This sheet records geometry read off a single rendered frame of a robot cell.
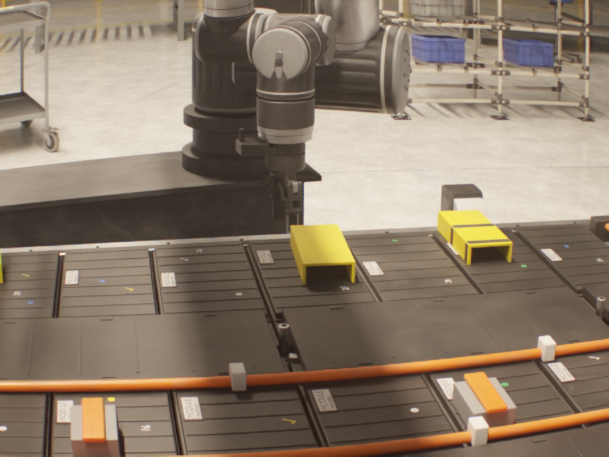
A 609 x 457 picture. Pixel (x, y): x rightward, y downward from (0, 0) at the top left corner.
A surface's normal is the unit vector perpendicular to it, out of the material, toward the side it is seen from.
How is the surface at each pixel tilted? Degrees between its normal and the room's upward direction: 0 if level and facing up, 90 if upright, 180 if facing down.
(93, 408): 0
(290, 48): 90
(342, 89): 109
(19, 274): 0
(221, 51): 116
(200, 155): 23
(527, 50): 84
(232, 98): 90
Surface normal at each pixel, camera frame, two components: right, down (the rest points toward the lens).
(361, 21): 0.39, 0.56
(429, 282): 0.01, -0.95
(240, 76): -0.22, 0.48
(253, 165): 0.35, 0.31
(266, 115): -0.59, 0.26
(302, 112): 0.60, 0.27
